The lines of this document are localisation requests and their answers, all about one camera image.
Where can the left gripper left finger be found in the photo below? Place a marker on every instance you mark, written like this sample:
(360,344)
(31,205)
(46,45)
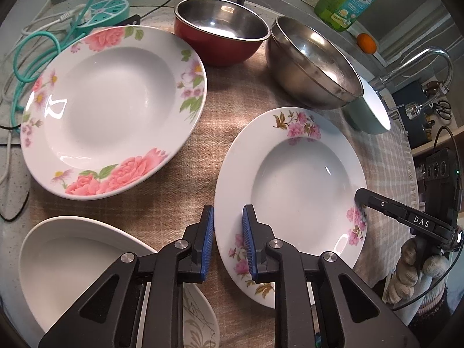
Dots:
(138,291)

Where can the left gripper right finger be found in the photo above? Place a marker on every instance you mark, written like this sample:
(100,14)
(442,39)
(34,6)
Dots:
(319,300)

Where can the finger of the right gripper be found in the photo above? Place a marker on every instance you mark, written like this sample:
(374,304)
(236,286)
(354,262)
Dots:
(390,208)

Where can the white plate small pink flowers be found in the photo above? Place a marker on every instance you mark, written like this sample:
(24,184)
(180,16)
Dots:
(301,174)

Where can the white oval leaf-pattern dish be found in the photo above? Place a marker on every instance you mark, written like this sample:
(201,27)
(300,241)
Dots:
(62,256)

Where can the chrome kitchen faucet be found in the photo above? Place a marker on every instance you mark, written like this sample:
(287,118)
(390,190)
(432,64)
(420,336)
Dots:
(434,92)

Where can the gloved right hand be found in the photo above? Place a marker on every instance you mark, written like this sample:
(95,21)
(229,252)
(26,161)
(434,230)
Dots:
(408,282)

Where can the light blue ceramic bowl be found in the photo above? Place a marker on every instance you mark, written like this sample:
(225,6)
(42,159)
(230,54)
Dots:
(367,113)

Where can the plaid beige table cloth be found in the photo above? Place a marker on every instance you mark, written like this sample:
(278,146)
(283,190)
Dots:
(158,210)

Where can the black scissors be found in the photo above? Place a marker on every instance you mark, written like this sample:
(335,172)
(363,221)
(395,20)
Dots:
(443,109)

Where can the stainless steel mixing bowl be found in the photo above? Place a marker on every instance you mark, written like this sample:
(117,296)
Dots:
(309,67)

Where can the small orange fruit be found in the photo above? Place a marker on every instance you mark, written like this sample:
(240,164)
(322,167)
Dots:
(366,43)

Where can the white plate large pink roses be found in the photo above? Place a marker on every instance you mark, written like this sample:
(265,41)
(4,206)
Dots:
(111,110)

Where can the red steel-lined bowl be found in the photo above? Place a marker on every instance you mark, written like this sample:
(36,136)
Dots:
(223,33)

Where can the teal round power strip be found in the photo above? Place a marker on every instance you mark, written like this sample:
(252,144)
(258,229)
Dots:
(105,13)

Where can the black inline cable remote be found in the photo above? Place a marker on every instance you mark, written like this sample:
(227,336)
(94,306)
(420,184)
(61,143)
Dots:
(132,20)

